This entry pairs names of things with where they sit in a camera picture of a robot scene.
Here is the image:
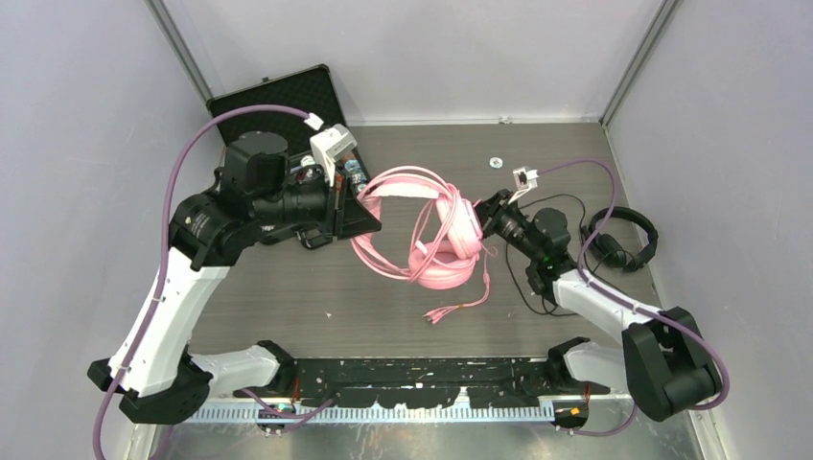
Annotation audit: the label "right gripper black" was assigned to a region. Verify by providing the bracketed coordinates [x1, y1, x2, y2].
[451, 189, 544, 262]

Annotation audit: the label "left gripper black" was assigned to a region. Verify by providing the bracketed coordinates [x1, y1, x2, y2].
[253, 161, 383, 242]

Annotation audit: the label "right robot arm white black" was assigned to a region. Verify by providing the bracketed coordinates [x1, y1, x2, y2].
[474, 190, 731, 422]

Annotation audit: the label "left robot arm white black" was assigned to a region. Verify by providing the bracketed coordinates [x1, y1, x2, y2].
[88, 125, 382, 426]

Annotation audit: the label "black headphones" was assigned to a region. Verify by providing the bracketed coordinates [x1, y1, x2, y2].
[579, 206, 660, 273]

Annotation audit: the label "black poker chip case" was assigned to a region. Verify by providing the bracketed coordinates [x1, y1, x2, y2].
[206, 63, 381, 250]

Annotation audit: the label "black headphone cable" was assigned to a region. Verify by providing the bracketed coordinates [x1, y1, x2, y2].
[505, 193, 595, 318]

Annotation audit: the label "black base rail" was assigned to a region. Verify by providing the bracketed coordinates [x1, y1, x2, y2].
[232, 356, 611, 411]

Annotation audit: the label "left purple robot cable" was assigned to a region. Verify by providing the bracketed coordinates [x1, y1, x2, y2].
[92, 104, 325, 460]

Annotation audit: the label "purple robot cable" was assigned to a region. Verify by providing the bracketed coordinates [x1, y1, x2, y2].
[92, 104, 325, 460]
[526, 158, 732, 438]

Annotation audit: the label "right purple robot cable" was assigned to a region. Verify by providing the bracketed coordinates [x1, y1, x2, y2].
[526, 158, 732, 438]

